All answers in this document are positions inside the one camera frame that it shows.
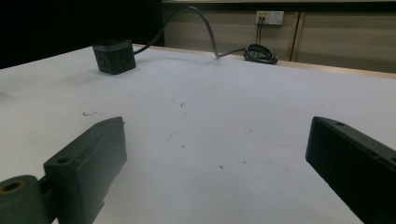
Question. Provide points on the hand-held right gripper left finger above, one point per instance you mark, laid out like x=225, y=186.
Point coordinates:
x=84, y=168

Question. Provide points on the black cube power socket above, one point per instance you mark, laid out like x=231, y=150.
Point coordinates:
x=114, y=56

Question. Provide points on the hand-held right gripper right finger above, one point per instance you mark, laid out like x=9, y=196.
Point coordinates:
x=355, y=161

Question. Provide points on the white wall outlet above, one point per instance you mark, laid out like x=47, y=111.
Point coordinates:
x=270, y=17

